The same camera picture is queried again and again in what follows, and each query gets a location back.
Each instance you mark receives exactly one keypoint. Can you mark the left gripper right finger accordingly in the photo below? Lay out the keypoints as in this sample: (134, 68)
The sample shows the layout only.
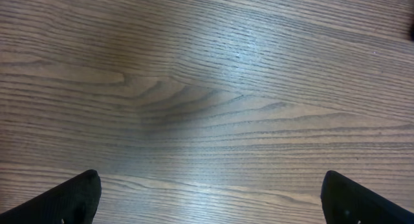
(347, 202)

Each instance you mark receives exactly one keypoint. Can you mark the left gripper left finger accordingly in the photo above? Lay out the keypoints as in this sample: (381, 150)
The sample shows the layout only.
(73, 202)

